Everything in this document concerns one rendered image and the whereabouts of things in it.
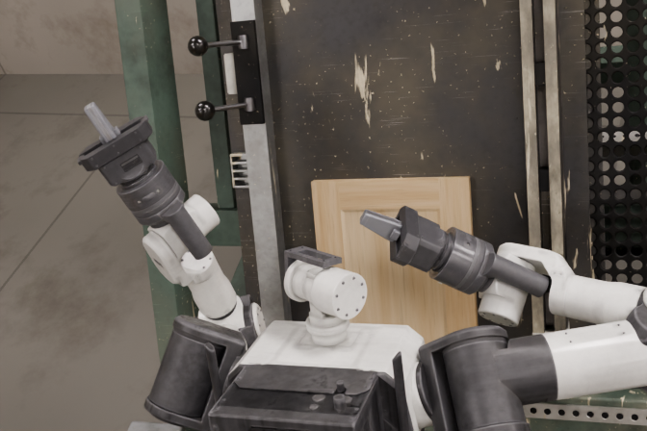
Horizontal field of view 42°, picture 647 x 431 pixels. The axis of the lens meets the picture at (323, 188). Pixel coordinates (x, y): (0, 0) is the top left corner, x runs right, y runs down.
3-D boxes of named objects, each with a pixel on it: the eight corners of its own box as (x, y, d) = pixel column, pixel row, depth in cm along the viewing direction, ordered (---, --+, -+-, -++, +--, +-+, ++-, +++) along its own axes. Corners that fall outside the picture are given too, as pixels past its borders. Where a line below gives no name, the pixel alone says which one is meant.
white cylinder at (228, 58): (227, 53, 171) (231, 92, 172) (220, 54, 168) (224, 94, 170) (241, 52, 170) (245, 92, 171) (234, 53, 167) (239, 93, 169)
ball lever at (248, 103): (249, 113, 169) (192, 121, 160) (247, 93, 168) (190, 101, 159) (261, 113, 166) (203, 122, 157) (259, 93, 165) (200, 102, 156)
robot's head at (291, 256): (317, 317, 119) (316, 265, 117) (278, 302, 125) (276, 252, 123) (349, 306, 123) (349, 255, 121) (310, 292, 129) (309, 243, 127)
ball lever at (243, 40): (243, 51, 166) (185, 57, 158) (241, 32, 166) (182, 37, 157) (254, 51, 163) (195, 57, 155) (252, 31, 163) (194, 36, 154)
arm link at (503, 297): (461, 240, 139) (522, 267, 141) (441, 301, 136) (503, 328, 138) (492, 229, 129) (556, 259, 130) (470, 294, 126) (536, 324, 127)
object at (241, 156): (239, 185, 176) (232, 188, 173) (235, 151, 175) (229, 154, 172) (256, 185, 175) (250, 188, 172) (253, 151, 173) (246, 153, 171)
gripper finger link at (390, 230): (367, 208, 131) (402, 224, 132) (357, 224, 132) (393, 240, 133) (367, 213, 129) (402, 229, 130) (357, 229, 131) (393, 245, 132)
